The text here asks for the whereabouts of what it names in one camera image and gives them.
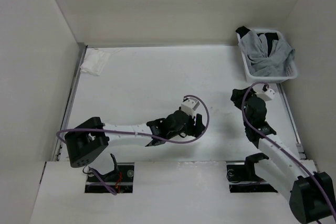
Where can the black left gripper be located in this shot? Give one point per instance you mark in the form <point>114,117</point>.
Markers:
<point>195,126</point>

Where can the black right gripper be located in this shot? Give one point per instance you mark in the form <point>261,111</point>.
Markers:
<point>236,96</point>

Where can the grey tank top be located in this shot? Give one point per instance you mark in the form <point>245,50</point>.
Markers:
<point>273,66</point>

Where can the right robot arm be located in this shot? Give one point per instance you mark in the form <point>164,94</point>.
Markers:
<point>309,193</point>

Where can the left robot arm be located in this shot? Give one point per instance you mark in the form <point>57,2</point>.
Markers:
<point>91,142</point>

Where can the black tank top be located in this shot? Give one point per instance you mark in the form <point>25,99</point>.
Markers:
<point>253,40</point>

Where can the white folded tank top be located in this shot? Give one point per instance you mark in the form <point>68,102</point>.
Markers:
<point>95,62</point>

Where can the white plastic laundry basket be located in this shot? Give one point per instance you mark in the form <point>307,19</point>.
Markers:
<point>291,71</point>

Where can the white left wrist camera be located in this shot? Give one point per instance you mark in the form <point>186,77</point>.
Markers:
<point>189,106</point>

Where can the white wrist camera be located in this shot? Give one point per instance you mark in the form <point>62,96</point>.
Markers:
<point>189,106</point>
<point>267,93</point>

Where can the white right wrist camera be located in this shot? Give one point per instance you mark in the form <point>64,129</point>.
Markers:
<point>267,93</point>

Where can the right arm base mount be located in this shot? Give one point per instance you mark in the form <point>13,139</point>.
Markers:
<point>240,182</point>

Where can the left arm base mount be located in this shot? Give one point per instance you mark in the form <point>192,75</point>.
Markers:
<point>121,181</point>

